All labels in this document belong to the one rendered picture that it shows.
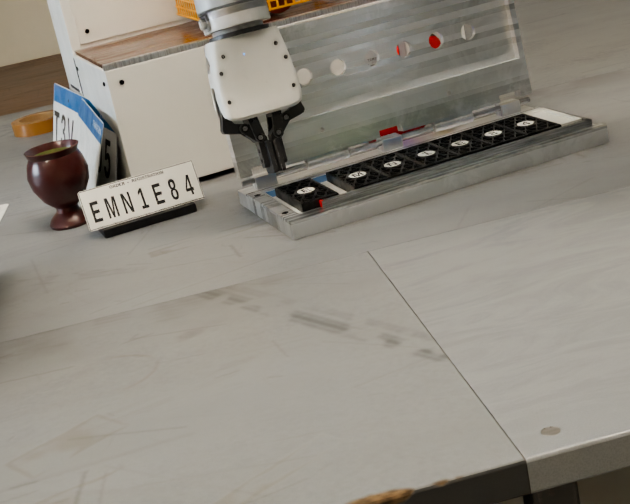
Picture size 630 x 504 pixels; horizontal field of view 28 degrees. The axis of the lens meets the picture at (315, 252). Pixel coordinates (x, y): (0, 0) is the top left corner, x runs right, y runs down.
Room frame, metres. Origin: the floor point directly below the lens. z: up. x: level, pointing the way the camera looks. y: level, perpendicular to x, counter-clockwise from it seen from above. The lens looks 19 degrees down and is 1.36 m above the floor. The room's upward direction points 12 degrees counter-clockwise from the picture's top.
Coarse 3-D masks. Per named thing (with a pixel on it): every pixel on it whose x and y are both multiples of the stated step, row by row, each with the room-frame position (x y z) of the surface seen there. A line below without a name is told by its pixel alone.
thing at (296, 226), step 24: (480, 120) 1.70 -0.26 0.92; (384, 144) 1.64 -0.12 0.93; (408, 144) 1.65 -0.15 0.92; (552, 144) 1.52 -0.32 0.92; (576, 144) 1.53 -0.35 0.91; (600, 144) 1.54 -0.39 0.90; (288, 168) 1.60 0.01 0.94; (336, 168) 1.60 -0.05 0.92; (456, 168) 1.49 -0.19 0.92; (480, 168) 1.48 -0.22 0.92; (504, 168) 1.49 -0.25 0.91; (240, 192) 1.59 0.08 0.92; (264, 192) 1.56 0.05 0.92; (384, 192) 1.45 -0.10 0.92; (408, 192) 1.45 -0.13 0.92; (432, 192) 1.46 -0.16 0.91; (264, 216) 1.51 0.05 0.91; (288, 216) 1.43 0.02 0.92; (312, 216) 1.41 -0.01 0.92; (336, 216) 1.42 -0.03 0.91; (360, 216) 1.43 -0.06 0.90
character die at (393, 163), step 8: (368, 160) 1.57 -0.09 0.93; (376, 160) 1.56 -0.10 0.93; (384, 160) 1.56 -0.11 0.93; (392, 160) 1.55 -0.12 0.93; (400, 160) 1.55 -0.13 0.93; (408, 160) 1.53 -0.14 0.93; (376, 168) 1.53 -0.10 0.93; (384, 168) 1.52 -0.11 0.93; (392, 168) 1.51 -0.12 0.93; (400, 168) 1.50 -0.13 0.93; (408, 168) 1.50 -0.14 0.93; (416, 168) 1.49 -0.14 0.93; (392, 176) 1.48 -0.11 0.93
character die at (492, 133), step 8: (472, 128) 1.62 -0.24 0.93; (480, 128) 1.62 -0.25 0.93; (488, 128) 1.61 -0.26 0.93; (496, 128) 1.60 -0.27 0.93; (504, 128) 1.59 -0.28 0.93; (472, 136) 1.58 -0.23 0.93; (480, 136) 1.58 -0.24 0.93; (488, 136) 1.57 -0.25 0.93; (496, 136) 1.56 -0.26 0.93; (504, 136) 1.55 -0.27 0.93; (512, 136) 1.55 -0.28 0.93; (520, 136) 1.53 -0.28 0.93; (528, 136) 1.54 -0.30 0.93; (496, 144) 1.52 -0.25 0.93
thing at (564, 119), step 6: (540, 108) 1.65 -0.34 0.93; (528, 114) 1.63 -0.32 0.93; (534, 114) 1.63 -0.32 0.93; (540, 114) 1.63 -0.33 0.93; (546, 114) 1.62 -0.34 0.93; (552, 114) 1.61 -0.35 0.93; (558, 114) 1.60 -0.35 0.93; (564, 114) 1.59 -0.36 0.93; (552, 120) 1.58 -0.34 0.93; (558, 120) 1.57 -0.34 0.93; (564, 120) 1.57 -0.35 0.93; (570, 120) 1.56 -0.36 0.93; (576, 120) 1.56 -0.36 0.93
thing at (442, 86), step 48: (432, 0) 1.70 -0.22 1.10; (480, 0) 1.72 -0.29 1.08; (288, 48) 1.64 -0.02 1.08; (336, 48) 1.66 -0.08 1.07; (384, 48) 1.67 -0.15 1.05; (432, 48) 1.69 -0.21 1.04; (480, 48) 1.71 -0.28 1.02; (336, 96) 1.64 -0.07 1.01; (384, 96) 1.65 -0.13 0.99; (432, 96) 1.67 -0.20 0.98; (480, 96) 1.69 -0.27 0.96; (240, 144) 1.59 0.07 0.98; (288, 144) 1.60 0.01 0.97; (336, 144) 1.62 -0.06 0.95
